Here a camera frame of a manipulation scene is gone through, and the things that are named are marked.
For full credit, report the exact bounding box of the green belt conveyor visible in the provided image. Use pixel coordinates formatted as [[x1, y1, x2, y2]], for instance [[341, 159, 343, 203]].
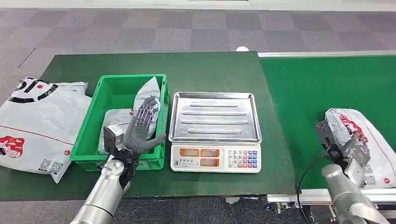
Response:
[[257, 50, 396, 218]]

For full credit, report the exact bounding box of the white scale with steel tray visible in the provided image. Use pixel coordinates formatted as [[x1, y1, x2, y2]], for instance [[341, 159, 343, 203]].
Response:
[[168, 91, 262, 174]]

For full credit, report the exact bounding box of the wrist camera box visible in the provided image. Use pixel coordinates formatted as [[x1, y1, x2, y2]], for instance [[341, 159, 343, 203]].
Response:
[[315, 119, 344, 164], [103, 124, 125, 155]]

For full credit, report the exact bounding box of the large white black-ring parcel bag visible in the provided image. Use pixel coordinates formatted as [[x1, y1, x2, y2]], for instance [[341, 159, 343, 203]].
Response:
[[0, 77, 92, 184]]

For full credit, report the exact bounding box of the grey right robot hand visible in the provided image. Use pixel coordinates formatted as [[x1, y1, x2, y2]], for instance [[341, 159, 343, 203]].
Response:
[[339, 136, 371, 189]]

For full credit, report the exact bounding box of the black cable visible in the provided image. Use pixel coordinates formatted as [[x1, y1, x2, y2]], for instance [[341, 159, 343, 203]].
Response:
[[295, 144, 331, 224]]

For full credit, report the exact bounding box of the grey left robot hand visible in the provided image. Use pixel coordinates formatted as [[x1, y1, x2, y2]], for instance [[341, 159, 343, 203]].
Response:
[[123, 96, 167, 154]]

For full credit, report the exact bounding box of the grey parcel bag red print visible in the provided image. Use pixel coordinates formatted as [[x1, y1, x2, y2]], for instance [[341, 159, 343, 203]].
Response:
[[98, 77, 162, 155]]

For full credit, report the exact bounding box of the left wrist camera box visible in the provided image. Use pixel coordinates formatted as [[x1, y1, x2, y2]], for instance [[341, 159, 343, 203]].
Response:
[[103, 124, 125, 155]]

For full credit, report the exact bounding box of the green plastic crate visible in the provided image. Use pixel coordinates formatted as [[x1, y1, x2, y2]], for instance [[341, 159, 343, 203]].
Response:
[[69, 73, 170, 172]]

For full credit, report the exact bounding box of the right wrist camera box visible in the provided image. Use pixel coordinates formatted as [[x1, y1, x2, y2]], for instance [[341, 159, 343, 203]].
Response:
[[315, 119, 344, 164]]

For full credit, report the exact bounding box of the white parcel bag red print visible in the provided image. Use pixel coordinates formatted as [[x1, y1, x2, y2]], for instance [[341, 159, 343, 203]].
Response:
[[325, 108, 396, 189]]

